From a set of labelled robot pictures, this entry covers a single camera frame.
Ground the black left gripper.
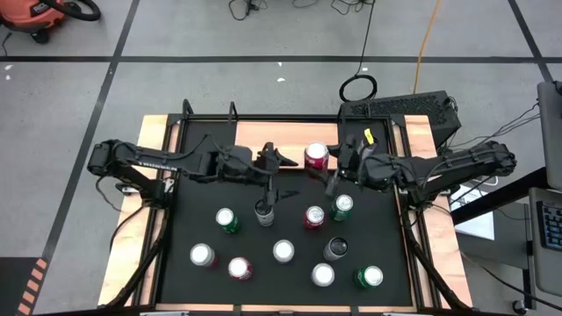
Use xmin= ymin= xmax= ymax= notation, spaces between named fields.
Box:
xmin=214 ymin=142 xmax=302 ymax=208

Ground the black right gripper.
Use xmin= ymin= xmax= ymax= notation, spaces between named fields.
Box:
xmin=323 ymin=133 xmax=394 ymax=198

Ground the green Sprite can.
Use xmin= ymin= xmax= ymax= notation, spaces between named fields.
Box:
xmin=353 ymin=264 xmax=385 ymax=290
xmin=214 ymin=207 xmax=241 ymax=234
xmin=328 ymin=194 xmax=355 ymax=223

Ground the red Coca-Cola Star Wars can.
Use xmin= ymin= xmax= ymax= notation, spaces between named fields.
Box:
xmin=302 ymin=205 xmax=327 ymax=231

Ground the wooden shelf with black legs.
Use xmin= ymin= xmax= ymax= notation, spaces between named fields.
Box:
xmin=234 ymin=121 xmax=342 ymax=172

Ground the silver Celsius Peach Vibe can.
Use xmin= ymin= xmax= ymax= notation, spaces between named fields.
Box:
xmin=254 ymin=199 xmax=276 ymax=228

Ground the pink and silver can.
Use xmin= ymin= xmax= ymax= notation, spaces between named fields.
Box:
xmin=310 ymin=262 xmax=336 ymax=289
xmin=189 ymin=242 xmax=220 ymax=269
xmin=271 ymin=239 xmax=296 ymax=264

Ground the black perforated computer case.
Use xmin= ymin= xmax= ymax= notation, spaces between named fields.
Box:
xmin=339 ymin=90 xmax=463 ymax=148

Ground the black table mat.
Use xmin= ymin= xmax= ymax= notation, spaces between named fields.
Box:
xmin=157 ymin=118 xmax=414 ymax=307

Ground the white paper sheet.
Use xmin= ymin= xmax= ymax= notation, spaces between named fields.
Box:
xmin=450 ymin=183 xmax=497 ymax=241

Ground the black bar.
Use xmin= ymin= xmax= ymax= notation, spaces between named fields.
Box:
xmin=450 ymin=166 xmax=562 ymax=226

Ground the grey monitor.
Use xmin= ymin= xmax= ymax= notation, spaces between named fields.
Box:
xmin=537 ymin=80 xmax=562 ymax=192

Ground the grey keyboard console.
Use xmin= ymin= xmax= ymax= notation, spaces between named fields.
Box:
xmin=528 ymin=187 xmax=562 ymax=298

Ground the black mat with orange stripes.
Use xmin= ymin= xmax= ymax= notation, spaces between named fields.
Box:
xmin=0 ymin=256 xmax=50 ymax=316

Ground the orange shop vacuum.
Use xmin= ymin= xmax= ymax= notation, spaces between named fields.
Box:
xmin=0 ymin=0 xmax=67 ymax=45

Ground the black cable with coil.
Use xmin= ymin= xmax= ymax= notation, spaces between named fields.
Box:
xmin=338 ymin=0 xmax=379 ymax=104

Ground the yellow cable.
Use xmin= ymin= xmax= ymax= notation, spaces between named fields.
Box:
xmin=412 ymin=0 xmax=443 ymax=96

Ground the black cable with plug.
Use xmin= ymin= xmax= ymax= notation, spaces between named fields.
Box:
xmin=227 ymin=0 xmax=269 ymax=22

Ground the black vacuum hose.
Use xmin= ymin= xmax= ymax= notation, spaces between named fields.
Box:
xmin=41 ymin=0 xmax=103 ymax=23

